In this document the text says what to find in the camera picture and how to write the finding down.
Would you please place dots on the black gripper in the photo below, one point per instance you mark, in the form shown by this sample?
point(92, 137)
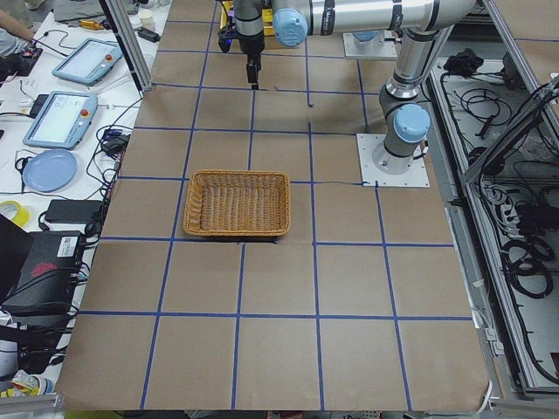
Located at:
point(251, 42)

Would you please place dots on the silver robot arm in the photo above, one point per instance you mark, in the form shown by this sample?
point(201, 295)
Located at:
point(424, 25)

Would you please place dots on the yellow tape roll on desk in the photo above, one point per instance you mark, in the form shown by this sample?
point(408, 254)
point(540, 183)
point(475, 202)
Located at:
point(15, 212)

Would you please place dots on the yellow plastic basket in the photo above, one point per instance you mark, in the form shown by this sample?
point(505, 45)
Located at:
point(227, 14)

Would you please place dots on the brown wicker basket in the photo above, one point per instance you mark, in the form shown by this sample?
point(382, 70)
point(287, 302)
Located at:
point(238, 203)

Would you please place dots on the upper teach pendant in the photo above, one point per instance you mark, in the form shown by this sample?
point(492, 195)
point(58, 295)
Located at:
point(89, 63)

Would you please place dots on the teach pendant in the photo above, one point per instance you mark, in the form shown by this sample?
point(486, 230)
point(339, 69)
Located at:
point(89, 63)
point(62, 121)

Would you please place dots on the lower teach pendant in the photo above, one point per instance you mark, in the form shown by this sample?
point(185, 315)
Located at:
point(62, 121)

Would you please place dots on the black power adapter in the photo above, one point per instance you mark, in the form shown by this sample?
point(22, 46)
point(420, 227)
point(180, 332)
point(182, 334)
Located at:
point(69, 212)

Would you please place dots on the light blue plate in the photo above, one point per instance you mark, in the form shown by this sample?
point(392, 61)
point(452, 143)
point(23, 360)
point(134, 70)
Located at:
point(49, 171)

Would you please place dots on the black computer box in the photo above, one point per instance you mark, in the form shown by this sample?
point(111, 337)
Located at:
point(45, 274)

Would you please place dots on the aluminium frame post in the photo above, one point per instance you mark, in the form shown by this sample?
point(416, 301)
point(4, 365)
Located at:
point(123, 30)

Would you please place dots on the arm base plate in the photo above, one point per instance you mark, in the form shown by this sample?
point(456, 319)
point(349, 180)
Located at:
point(381, 45)
point(381, 169)

